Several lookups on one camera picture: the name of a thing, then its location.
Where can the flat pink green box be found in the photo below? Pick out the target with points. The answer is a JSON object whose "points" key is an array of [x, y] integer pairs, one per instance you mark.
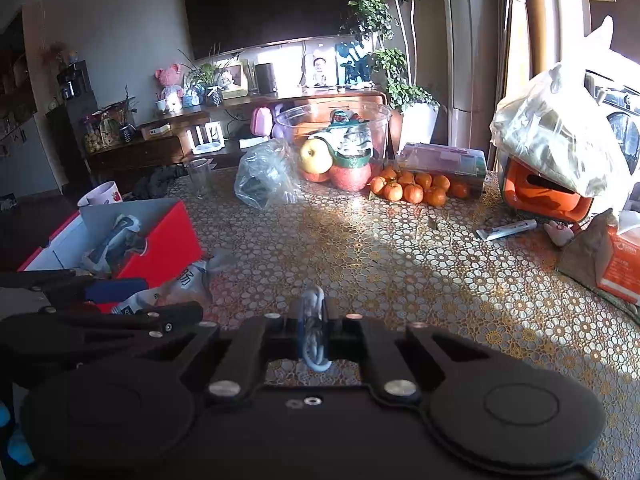
{"points": [[445, 160]]}

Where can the small white pink plush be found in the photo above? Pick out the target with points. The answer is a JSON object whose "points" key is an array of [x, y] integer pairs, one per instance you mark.
{"points": [[559, 232]]}

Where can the green banded snack bag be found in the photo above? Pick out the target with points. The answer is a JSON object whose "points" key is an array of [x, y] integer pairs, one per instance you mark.
{"points": [[350, 145]]}

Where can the grey cylinder speaker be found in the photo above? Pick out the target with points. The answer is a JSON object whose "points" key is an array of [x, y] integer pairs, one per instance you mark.
{"points": [[265, 79]]}

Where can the green photo frame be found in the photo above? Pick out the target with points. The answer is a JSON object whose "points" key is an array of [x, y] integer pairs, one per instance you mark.
{"points": [[235, 80]]}

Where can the orange tissue pack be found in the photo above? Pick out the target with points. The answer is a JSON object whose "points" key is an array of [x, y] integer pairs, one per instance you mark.
{"points": [[622, 265]]}

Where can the brown wrinkled bag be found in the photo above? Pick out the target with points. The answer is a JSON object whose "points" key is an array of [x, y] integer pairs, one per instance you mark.
{"points": [[582, 255]]}

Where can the floral patterned desktop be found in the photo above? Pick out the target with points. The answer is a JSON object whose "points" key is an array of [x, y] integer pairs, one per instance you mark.
{"points": [[400, 270]]}

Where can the black coffee machine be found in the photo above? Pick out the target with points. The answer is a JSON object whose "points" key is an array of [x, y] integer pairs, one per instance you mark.
{"points": [[72, 82]]}

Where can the small potted grass plant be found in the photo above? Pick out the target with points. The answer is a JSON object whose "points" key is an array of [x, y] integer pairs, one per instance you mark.
{"points": [[214, 95]]}

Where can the pink toy backpack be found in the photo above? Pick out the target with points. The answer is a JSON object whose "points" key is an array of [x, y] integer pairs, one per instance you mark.
{"points": [[261, 121]]}

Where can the white rack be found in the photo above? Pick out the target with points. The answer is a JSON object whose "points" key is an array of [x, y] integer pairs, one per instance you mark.
{"points": [[205, 137]]}

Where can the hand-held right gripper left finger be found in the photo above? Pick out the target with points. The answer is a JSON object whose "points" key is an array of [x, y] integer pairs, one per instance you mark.
{"points": [[300, 332]]}

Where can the tall green plant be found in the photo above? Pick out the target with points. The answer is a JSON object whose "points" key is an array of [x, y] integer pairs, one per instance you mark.
{"points": [[370, 10]]}

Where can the yellow apple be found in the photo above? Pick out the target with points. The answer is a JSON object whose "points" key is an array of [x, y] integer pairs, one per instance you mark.
{"points": [[316, 156]]}

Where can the dark cloth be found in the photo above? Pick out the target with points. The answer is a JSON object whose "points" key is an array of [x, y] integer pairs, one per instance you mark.
{"points": [[160, 180]]}

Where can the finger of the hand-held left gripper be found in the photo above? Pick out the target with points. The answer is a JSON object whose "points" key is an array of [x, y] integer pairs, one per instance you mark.
{"points": [[117, 291], [175, 315]]}

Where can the small white cup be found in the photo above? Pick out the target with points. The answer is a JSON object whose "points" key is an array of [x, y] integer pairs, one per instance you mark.
{"points": [[161, 106]]}

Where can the white planter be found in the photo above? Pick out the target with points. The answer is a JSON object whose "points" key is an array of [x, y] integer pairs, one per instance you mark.
{"points": [[417, 127]]}

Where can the jar of nuts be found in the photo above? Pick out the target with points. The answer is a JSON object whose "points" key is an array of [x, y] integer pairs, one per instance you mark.
{"points": [[94, 140]]}

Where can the blue patterned box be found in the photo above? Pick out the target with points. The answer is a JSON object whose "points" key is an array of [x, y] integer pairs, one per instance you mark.
{"points": [[192, 99]]}

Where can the dark vase with twigs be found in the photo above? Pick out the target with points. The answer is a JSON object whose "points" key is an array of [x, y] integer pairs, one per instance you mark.
{"points": [[126, 133]]}

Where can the blue sachet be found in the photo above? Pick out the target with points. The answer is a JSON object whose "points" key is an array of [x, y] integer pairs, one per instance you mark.
{"points": [[122, 225]]}

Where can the beige box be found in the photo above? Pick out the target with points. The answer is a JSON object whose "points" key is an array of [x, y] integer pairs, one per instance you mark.
{"points": [[157, 131]]}

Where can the pink plush pig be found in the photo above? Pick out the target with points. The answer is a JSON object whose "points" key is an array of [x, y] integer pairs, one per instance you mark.
{"points": [[167, 77]]}

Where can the small red apple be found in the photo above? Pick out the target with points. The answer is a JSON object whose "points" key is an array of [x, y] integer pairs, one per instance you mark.
{"points": [[315, 176]]}

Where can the portrait photo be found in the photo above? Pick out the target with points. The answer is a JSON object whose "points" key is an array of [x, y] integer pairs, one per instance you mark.
{"points": [[321, 70]]}

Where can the black side cabinet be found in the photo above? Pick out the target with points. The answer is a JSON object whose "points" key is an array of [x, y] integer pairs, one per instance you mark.
{"points": [[67, 145]]}

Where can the orange white container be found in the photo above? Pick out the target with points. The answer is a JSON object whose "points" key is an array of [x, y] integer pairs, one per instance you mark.
{"points": [[530, 185]]}

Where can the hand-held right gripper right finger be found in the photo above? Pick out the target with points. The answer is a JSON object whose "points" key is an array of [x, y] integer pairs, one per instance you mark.
{"points": [[325, 332]]}

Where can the clear plastic fruit bowl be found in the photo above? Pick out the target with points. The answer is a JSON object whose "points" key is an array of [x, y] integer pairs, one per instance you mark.
{"points": [[295, 125]]}

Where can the large red netted apple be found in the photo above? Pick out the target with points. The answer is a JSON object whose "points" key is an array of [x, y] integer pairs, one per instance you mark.
{"points": [[350, 177]]}

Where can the beige curtain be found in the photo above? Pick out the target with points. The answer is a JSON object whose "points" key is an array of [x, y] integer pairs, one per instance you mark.
{"points": [[517, 45]]}

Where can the purple toy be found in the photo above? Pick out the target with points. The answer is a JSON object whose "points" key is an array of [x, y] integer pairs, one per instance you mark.
{"points": [[278, 122]]}

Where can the blue picture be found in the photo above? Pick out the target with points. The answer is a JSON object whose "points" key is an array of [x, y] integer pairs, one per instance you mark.
{"points": [[352, 62]]}

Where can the pile of tangerines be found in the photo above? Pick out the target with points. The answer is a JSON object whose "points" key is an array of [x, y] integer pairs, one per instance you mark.
{"points": [[412, 192]]}

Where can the wooden television cabinet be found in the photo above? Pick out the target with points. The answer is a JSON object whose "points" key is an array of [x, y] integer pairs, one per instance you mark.
{"points": [[140, 152]]}

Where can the white pink mug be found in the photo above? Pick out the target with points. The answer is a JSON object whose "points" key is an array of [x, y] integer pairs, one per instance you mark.
{"points": [[102, 194]]}

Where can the red cardboard box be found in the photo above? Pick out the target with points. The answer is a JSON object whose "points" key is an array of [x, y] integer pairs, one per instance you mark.
{"points": [[170, 245]]}

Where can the white tube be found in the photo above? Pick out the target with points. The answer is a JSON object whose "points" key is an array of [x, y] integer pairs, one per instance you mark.
{"points": [[505, 230]]}

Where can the white dark blue pouch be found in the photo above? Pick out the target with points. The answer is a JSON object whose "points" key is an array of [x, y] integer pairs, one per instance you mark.
{"points": [[175, 287]]}

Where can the white washing machine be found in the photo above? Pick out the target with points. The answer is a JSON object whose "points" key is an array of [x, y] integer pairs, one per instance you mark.
{"points": [[622, 125]]}

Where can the white flat box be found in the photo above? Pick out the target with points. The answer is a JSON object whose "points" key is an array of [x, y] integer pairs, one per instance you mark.
{"points": [[251, 143]]}

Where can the white standing air conditioner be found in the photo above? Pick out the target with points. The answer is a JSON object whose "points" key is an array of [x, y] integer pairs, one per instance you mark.
{"points": [[475, 60]]}

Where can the black television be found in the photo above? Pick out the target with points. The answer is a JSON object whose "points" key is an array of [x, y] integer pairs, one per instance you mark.
{"points": [[270, 5]]}

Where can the white plastic bag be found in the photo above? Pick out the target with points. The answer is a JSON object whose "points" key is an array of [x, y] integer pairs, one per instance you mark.
{"points": [[550, 135]]}

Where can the crumpled clear plastic bag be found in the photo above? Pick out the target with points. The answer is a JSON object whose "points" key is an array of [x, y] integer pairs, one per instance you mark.
{"points": [[265, 180]]}

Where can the clear glass cup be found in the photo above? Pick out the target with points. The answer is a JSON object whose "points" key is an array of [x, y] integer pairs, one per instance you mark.
{"points": [[199, 177]]}

